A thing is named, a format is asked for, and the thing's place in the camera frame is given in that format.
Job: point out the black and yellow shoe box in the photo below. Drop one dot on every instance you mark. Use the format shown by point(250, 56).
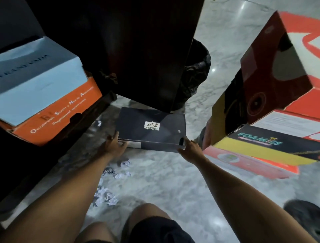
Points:
point(265, 147)

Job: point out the dark wooden cabinet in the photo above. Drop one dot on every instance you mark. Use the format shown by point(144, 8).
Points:
point(140, 50)

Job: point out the light blue shoe box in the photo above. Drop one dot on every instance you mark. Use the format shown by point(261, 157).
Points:
point(37, 80)

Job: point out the person's leg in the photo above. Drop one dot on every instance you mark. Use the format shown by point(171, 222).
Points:
point(147, 215)
point(96, 234)

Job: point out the crumpled white paper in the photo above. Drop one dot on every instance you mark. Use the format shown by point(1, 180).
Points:
point(99, 123)
point(108, 171)
point(124, 169)
point(106, 196)

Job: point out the person's left hand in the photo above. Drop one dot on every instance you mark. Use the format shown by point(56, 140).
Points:
point(113, 147)

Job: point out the person's left forearm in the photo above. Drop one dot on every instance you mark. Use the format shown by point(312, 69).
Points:
point(65, 200)

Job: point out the dark fuzzy object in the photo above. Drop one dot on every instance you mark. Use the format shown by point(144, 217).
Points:
point(303, 215)

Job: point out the black plastic bag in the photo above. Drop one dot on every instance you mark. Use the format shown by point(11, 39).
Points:
point(195, 72)

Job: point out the person's right leg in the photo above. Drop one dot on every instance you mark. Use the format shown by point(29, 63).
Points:
point(147, 215)

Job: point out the red box with white label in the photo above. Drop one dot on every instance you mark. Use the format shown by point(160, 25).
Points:
point(290, 122)

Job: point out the dark navy shoe box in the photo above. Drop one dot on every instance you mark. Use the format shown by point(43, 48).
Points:
point(152, 127)

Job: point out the orange shoe box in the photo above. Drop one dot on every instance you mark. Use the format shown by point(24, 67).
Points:
point(67, 112)

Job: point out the person's right forearm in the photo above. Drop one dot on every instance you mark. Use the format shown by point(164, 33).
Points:
point(245, 202)

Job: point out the person's right hand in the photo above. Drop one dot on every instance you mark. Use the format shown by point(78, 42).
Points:
point(192, 151)

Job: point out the red flat shoe box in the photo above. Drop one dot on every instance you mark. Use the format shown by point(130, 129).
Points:
point(247, 166)

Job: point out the person's right thumb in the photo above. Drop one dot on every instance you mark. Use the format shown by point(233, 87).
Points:
point(187, 140)

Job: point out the person's left thumb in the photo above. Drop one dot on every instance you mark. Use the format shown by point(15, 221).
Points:
point(116, 137)

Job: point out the black shorts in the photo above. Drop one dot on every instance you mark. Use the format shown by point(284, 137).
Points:
point(160, 231)

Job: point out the person's left leg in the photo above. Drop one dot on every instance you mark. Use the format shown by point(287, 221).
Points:
point(96, 234)

